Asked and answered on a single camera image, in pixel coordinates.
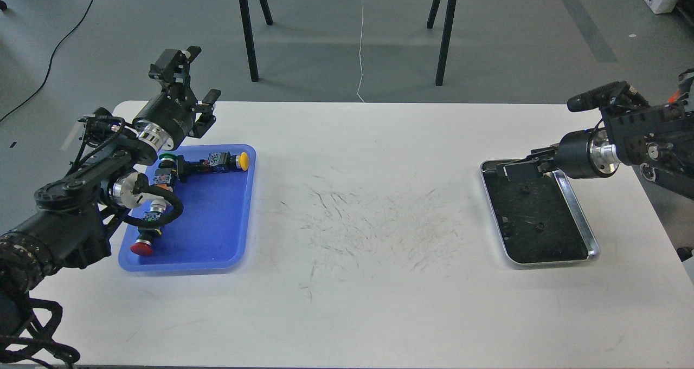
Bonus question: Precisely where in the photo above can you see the black table legs right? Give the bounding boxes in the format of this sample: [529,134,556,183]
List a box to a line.
[426,0,458,87]

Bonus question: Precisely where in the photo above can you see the blue plastic tray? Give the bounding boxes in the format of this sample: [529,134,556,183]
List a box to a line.
[118,144,256,274]

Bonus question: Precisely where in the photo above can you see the black table legs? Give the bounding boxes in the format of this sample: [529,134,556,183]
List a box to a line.
[426,0,458,87]
[238,0,274,82]

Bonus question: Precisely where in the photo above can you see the orange white connector block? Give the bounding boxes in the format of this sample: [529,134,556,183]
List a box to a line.
[142,167,176,225]

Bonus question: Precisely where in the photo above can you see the white cord on floor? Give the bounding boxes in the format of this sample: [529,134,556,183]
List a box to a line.
[345,0,379,103]

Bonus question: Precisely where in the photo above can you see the black table legs left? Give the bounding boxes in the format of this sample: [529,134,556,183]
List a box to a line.
[238,0,274,82]

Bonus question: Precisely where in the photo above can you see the silver metal tray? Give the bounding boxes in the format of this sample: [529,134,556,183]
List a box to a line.
[479,159,601,268]

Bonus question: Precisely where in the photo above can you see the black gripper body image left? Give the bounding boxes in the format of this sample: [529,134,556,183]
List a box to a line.
[132,93,197,152]

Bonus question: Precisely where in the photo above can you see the red push button switch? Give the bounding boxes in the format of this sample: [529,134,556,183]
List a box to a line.
[129,228,163,256]

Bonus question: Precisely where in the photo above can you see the black cable on floor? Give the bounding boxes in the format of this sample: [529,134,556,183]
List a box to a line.
[0,0,158,124]

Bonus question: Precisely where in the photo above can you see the yellow push button switch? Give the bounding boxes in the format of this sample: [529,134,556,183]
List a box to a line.
[199,152,250,173]

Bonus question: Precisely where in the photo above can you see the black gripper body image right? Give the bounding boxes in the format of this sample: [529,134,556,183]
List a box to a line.
[556,130,620,179]

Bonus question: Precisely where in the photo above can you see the green push button switch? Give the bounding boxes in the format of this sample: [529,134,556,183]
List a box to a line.
[153,153,203,187]

